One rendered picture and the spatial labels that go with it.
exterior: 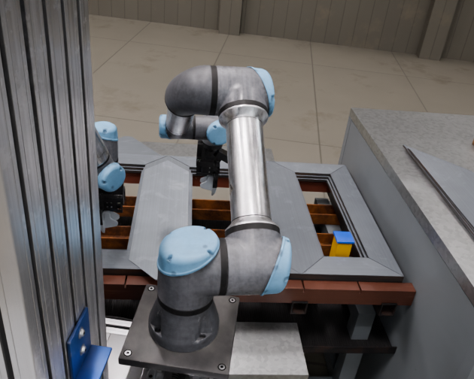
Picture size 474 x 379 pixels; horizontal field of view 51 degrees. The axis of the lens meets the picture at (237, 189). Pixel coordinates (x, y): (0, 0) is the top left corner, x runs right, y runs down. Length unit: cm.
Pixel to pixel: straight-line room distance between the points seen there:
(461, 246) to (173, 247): 89
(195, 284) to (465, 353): 79
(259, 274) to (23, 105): 59
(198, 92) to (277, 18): 661
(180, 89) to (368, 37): 679
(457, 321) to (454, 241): 23
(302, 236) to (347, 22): 622
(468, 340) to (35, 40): 124
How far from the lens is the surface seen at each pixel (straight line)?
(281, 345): 160
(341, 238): 172
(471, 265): 150
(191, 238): 98
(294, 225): 180
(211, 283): 97
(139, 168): 209
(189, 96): 116
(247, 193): 104
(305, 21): 774
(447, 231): 161
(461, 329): 149
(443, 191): 178
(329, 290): 160
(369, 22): 782
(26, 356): 69
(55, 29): 60
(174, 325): 104
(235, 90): 115
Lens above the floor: 186
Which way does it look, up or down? 31 degrees down
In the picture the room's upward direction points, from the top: 6 degrees clockwise
